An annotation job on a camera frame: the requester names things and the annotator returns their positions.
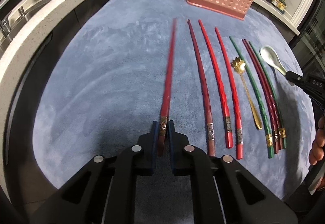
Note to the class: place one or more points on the bright red chopstick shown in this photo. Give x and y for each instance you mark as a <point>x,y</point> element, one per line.
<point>235,100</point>
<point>222,95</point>

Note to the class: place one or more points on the gold flower spoon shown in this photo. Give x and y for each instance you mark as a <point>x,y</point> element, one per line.
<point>239,67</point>

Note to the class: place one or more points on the red chopstick dark end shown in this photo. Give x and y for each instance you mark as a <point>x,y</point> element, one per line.
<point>165,107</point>

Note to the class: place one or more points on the blue plush table mat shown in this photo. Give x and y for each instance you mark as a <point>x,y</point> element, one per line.
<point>106,89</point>

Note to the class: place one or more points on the white ceramic spoon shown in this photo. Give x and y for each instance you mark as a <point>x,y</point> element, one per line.
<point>270,56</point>

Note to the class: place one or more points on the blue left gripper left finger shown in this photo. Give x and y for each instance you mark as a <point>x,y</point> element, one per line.
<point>154,133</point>

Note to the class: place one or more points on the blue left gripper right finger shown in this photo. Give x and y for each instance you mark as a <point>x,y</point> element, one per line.
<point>171,128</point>

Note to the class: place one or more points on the chrome sink faucet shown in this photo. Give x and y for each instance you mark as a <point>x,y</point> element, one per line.
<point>8,30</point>

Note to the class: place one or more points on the spice jar rack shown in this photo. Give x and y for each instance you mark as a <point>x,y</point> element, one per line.
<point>279,4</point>

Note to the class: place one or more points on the dark red worn chopstick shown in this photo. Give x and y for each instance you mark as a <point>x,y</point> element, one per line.
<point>205,94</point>

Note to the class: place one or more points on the right hand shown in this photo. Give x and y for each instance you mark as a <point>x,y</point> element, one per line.
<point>317,151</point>

